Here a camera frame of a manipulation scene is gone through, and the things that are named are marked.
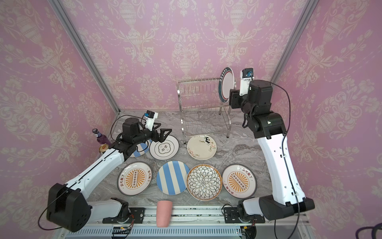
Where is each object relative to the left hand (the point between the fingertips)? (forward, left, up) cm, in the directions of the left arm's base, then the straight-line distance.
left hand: (166, 127), depth 78 cm
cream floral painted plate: (+3, -20, -24) cm, 31 cm away
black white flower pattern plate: (-19, -21, -25) cm, 38 cm away
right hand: (+4, -34, +23) cm, 41 cm away
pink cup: (-36, -1, -21) cm, 42 cm away
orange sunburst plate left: (-18, +19, -25) cm, 36 cm away
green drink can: (-4, +38, -15) cm, 41 cm away
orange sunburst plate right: (-18, -42, -25) cm, 52 cm away
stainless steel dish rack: (+38, -21, -24) cm, 49 cm away
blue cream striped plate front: (-17, -2, -26) cm, 31 cm away
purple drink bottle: (0, +40, -12) cm, 42 cm away
